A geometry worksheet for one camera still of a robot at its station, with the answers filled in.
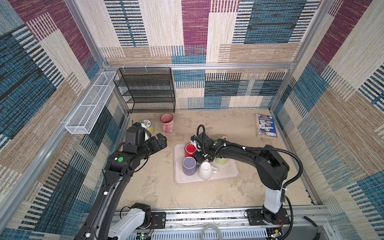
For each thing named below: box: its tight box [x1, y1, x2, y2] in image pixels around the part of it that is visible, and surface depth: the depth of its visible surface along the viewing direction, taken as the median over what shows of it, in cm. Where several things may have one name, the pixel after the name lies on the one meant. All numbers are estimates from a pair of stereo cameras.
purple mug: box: [182, 156, 201, 176], surface depth 86 cm
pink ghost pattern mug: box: [160, 113, 175, 134], surface depth 104 cm
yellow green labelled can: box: [141, 119, 155, 135], surface depth 104 cm
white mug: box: [198, 161, 218, 180], surface depth 83 cm
